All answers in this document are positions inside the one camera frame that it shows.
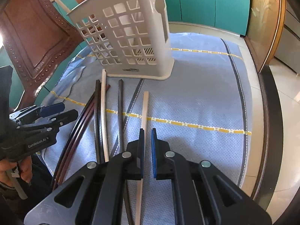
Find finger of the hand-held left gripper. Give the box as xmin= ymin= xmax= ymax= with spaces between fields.
xmin=16 ymin=109 xmax=79 ymax=134
xmin=9 ymin=103 xmax=65 ymax=123

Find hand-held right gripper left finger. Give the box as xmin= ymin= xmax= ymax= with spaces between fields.
xmin=23 ymin=128 xmax=144 ymax=225

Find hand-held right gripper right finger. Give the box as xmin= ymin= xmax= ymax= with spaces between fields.
xmin=151 ymin=128 xmax=273 ymax=225

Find thin black chopstick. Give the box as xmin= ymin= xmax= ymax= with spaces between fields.
xmin=50 ymin=93 xmax=96 ymax=187

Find white ribbed chopstick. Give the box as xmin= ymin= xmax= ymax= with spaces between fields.
xmin=101 ymin=69 xmax=110 ymax=163

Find smooth cream chopstick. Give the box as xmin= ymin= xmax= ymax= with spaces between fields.
xmin=134 ymin=91 xmax=150 ymax=225

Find dark grey chopstick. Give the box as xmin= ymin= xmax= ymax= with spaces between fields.
xmin=118 ymin=79 xmax=134 ymax=225

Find person's left hand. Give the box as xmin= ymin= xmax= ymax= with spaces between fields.
xmin=0 ymin=156 xmax=33 ymax=186

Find person's dark clothing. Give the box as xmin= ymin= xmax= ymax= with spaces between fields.
xmin=0 ymin=153 xmax=58 ymax=219

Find light blue striped cloth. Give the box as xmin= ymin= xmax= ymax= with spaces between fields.
xmin=43 ymin=31 xmax=252 ymax=225

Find brown wooden leather chair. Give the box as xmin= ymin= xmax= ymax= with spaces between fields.
xmin=0 ymin=0 xmax=104 ymax=104

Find teal lower kitchen cabinets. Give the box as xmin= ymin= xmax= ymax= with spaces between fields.
xmin=50 ymin=0 xmax=251 ymax=37

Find wooden framed glass door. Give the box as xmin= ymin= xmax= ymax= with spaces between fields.
xmin=244 ymin=0 xmax=287 ymax=74

